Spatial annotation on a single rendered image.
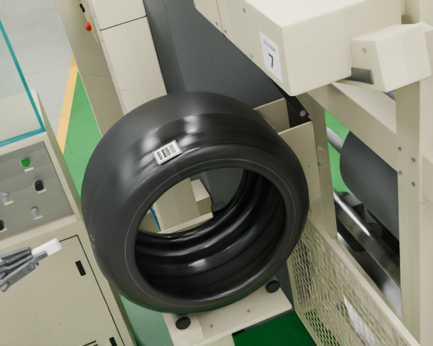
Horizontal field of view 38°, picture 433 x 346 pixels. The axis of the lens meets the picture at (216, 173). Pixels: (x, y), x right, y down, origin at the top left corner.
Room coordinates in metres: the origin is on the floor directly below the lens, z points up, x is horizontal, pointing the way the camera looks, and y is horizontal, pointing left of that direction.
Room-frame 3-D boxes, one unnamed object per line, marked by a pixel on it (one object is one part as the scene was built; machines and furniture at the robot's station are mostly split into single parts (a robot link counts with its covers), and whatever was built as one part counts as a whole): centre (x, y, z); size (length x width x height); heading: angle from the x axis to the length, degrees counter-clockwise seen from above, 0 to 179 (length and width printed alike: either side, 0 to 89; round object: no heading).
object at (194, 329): (1.40, 0.23, 0.83); 0.36 x 0.09 x 0.06; 12
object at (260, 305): (1.42, 0.09, 0.80); 0.37 x 0.36 x 0.02; 102
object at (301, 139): (1.72, -0.24, 1.05); 0.20 x 0.15 x 0.30; 12
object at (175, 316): (1.39, 0.23, 0.90); 0.35 x 0.05 x 0.05; 12
